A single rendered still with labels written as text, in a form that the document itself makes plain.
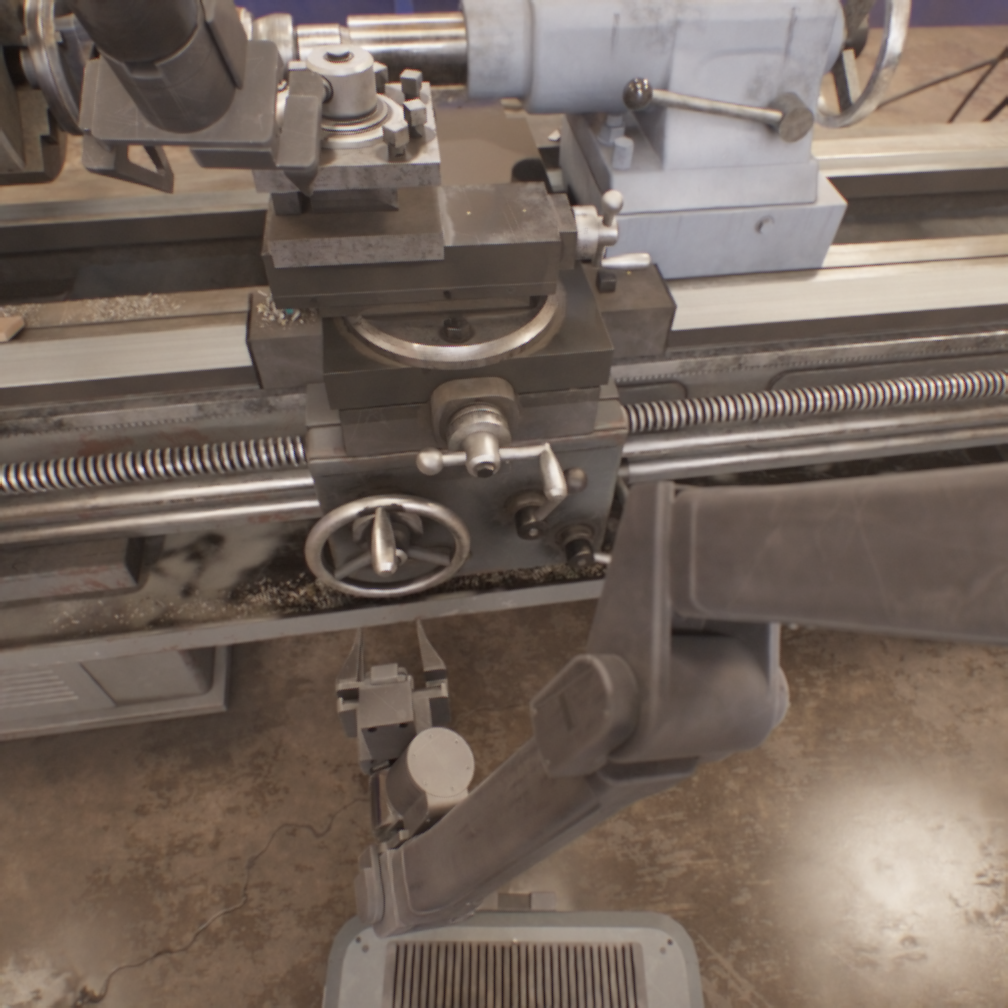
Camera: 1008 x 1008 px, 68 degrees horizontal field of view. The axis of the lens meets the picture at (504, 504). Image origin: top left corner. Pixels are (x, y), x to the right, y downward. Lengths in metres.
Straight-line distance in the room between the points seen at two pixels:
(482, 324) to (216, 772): 1.09
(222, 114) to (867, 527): 0.40
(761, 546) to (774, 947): 1.30
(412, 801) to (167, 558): 0.85
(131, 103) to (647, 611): 0.40
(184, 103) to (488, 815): 0.45
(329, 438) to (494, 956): 0.75
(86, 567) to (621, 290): 0.92
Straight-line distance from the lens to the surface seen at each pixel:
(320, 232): 0.79
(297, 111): 0.52
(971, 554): 0.26
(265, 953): 1.53
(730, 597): 0.32
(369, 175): 0.75
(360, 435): 0.89
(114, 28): 0.45
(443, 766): 0.64
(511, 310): 0.87
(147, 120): 0.52
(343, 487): 0.97
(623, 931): 1.25
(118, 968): 1.60
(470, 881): 0.56
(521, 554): 1.13
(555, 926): 1.24
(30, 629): 1.42
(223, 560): 1.37
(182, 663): 1.56
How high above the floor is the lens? 1.47
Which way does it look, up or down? 51 degrees down
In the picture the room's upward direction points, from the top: 2 degrees clockwise
